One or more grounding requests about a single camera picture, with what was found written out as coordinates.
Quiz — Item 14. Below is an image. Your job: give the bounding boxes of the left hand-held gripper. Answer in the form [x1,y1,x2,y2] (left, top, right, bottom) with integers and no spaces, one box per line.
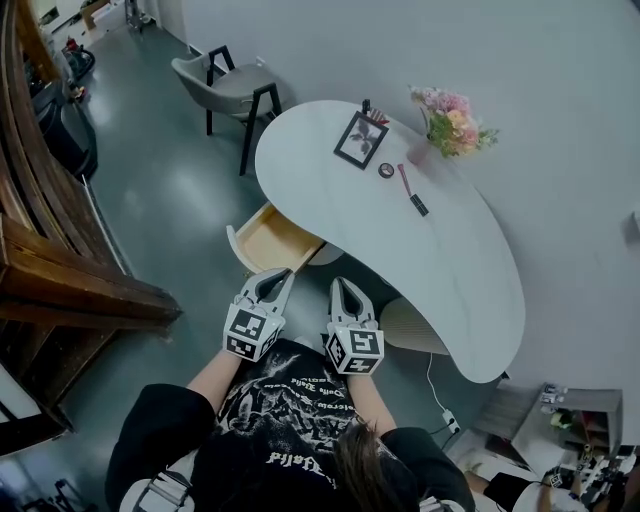
[222,267,297,362]

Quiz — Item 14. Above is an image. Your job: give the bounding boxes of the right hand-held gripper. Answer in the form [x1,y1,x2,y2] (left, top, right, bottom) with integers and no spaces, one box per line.
[324,276,385,375]

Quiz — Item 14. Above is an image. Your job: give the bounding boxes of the large white drawer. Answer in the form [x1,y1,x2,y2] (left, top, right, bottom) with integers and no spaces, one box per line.
[225,202,326,279]

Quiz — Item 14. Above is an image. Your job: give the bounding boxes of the white curved desk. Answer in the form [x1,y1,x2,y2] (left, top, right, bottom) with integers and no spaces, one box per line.
[254,99,526,385]

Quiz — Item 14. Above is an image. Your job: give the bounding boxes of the person's left forearm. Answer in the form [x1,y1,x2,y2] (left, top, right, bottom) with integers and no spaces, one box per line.
[185,349,244,401]

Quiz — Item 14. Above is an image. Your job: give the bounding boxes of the person's right forearm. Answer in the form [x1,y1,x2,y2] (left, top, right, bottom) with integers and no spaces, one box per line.
[347,369,399,431]

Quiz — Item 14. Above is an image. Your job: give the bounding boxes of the person's black printed t-shirt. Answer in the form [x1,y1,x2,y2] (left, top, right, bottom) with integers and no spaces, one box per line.
[104,337,476,512]

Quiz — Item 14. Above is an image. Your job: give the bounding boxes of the pink vase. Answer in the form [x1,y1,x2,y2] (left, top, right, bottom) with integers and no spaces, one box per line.
[407,137,434,166]

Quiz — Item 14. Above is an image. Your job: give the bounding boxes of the grey chair with black legs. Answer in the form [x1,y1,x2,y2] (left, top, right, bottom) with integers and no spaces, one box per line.
[171,44,284,176]

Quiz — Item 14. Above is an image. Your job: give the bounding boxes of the grey shelf unit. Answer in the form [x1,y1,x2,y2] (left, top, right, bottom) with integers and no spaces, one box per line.
[474,382,624,471]

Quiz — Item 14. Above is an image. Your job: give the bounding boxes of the pink flower bouquet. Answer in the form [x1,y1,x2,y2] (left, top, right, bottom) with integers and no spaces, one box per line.
[409,84,500,160]

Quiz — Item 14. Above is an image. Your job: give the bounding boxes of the small bottles set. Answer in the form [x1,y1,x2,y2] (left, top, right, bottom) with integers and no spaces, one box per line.
[539,383,569,406]

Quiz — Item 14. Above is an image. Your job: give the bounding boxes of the black round bin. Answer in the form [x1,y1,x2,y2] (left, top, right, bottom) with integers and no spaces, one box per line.
[32,84,99,181]

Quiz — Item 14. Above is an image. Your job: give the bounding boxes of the black red vacuum cleaner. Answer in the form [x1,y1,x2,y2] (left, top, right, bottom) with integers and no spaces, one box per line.
[62,37,96,79]

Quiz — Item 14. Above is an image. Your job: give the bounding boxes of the metal ladder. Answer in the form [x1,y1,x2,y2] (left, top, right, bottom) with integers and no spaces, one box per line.
[124,0,152,34]

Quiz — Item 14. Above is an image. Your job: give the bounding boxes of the cardboard box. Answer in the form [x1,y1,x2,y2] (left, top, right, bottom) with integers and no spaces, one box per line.
[79,0,114,31]

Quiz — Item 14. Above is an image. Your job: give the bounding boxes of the white power cable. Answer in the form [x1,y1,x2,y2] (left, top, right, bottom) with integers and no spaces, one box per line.
[426,352,449,414]

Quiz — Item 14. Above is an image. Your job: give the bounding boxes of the black picture frame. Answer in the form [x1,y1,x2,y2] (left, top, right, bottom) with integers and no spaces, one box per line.
[333,110,390,171]

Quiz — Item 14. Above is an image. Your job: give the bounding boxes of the grey harness strap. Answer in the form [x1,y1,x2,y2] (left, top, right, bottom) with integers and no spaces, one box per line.
[122,469,194,512]
[419,497,474,512]

